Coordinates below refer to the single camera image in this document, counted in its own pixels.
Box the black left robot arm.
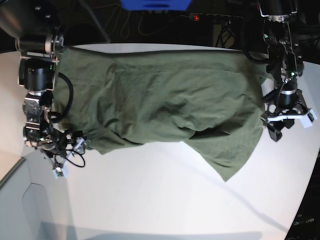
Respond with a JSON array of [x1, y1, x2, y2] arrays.
[[258, 0, 316, 142]]

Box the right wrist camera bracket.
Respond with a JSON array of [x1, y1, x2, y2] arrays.
[[52, 139, 86, 179]]

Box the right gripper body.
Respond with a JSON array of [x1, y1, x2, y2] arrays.
[[23, 124, 73, 165]]

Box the white looped cable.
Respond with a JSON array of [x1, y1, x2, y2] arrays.
[[104, 9, 133, 39]]

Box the blue plastic bin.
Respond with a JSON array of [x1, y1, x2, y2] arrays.
[[120, 0, 192, 11]]

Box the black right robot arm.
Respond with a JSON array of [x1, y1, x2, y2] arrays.
[[0, 0, 86, 167]]

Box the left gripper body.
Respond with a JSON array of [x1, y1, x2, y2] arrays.
[[262, 88, 310, 114]]

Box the white power strip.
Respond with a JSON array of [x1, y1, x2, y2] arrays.
[[188, 13, 243, 24]]

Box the black tangled cables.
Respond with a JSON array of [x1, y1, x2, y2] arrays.
[[214, 22, 238, 49]]

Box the green t-shirt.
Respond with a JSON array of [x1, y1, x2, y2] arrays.
[[59, 48, 270, 181]]

